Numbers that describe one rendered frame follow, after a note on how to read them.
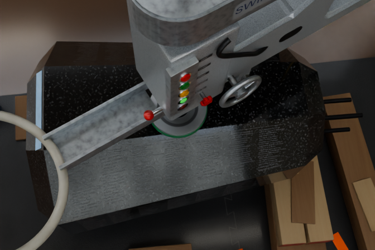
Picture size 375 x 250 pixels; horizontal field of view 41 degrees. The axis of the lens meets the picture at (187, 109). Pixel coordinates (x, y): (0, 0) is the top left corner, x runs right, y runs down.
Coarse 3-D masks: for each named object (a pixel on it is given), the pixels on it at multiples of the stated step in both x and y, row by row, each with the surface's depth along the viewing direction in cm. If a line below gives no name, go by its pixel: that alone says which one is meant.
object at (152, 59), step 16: (224, 32) 117; (144, 48) 131; (160, 48) 116; (176, 48) 115; (192, 48) 115; (208, 48) 118; (144, 64) 142; (160, 64) 123; (176, 64) 116; (224, 64) 135; (144, 80) 155; (160, 80) 133; (208, 80) 139; (224, 80) 147; (160, 96) 145
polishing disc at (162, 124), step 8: (152, 96) 182; (200, 104) 182; (192, 112) 181; (200, 112) 181; (160, 120) 179; (168, 120) 179; (176, 120) 180; (184, 120) 180; (192, 120) 180; (200, 120) 180; (160, 128) 178; (168, 128) 178; (176, 128) 178; (184, 128) 179; (192, 128) 179
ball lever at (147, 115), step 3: (162, 105) 149; (156, 108) 149; (159, 108) 149; (162, 108) 149; (147, 111) 147; (150, 111) 148; (153, 111) 148; (156, 111) 148; (159, 111) 149; (144, 114) 148; (147, 114) 147; (150, 114) 147; (153, 114) 148; (144, 117) 148; (147, 117) 147; (150, 117) 147; (147, 120) 148; (150, 120) 148
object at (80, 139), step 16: (128, 96) 160; (144, 96) 162; (96, 112) 156; (112, 112) 160; (128, 112) 160; (144, 112) 160; (160, 112) 156; (64, 128) 153; (80, 128) 157; (96, 128) 158; (112, 128) 158; (128, 128) 154; (64, 144) 156; (80, 144) 156; (96, 144) 156; (112, 144) 156; (64, 160) 154; (80, 160) 152
